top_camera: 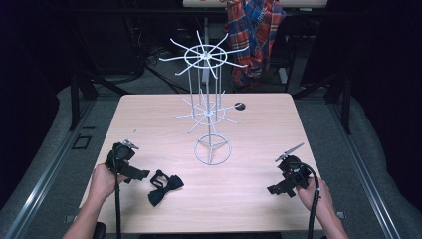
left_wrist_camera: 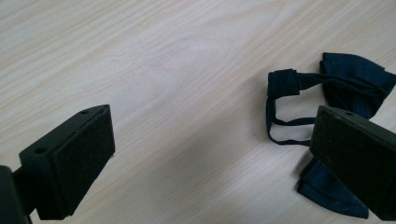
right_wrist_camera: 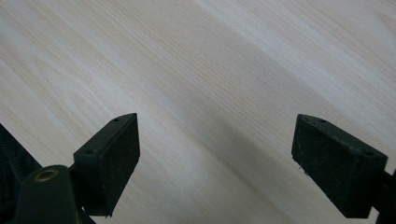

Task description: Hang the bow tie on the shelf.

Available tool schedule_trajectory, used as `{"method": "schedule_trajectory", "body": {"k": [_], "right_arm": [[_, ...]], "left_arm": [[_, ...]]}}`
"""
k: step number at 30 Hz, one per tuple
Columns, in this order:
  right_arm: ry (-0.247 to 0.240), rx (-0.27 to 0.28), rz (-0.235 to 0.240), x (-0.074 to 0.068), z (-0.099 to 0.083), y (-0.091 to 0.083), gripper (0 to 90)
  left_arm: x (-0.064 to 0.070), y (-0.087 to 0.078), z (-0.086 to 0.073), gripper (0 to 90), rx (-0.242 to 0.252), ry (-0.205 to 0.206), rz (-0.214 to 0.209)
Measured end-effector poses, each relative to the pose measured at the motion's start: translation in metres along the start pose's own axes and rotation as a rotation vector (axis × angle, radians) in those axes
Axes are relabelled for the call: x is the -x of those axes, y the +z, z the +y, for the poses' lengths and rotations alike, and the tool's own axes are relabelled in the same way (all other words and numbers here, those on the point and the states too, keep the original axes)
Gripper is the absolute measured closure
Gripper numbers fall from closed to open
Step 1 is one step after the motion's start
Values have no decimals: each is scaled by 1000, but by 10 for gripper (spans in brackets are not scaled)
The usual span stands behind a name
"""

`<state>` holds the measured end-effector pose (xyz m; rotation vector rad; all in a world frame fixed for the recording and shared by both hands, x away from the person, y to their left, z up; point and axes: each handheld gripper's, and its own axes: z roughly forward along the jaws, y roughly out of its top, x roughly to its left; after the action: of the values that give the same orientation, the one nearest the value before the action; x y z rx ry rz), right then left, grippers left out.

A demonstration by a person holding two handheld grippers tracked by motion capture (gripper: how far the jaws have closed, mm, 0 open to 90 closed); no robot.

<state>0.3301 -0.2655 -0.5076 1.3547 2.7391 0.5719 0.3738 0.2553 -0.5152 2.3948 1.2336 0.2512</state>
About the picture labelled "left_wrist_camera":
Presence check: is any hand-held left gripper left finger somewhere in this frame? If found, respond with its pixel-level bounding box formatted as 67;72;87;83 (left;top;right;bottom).
12;104;117;221

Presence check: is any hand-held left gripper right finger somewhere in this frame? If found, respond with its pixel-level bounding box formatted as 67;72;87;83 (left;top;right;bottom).
308;105;396;222

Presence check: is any dark blue bow tie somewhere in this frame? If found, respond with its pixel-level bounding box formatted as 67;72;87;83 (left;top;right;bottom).
265;51;396;220

